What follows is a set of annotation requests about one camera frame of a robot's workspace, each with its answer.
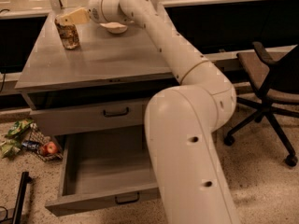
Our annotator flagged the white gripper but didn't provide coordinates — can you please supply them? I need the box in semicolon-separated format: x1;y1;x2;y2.
55;0;107;26

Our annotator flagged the orange soda can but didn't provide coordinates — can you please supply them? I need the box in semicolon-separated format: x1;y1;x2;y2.
54;16;79;49

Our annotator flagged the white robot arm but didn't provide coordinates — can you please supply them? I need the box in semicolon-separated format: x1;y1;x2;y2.
57;0;241;224

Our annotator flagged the grey drawer cabinet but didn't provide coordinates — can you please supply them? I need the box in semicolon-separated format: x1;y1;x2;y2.
14;3;188;142

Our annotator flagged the grey upper drawer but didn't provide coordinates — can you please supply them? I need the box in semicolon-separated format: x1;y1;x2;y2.
31;98;149;135

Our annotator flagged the grey open middle drawer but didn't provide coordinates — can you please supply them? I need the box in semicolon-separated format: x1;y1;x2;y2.
45;125;160;217

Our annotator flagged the white paper bowl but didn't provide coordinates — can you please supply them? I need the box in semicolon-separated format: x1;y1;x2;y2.
101;22;128;35

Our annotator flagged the green chip bag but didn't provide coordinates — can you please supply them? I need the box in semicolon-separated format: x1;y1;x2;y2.
0;139;21;158
6;119;33;138

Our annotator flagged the red apple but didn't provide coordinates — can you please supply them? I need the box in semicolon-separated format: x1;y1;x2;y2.
43;142;59;155

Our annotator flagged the blue snack packet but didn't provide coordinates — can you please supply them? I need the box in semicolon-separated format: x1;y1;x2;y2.
21;140;40;150

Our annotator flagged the black metal stand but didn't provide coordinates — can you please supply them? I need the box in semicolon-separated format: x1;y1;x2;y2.
0;172;32;224

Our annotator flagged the black office chair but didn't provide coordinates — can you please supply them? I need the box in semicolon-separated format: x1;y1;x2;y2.
224;42;299;167

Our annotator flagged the wire mesh basket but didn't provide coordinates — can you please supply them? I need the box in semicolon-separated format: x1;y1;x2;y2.
29;123;63;161

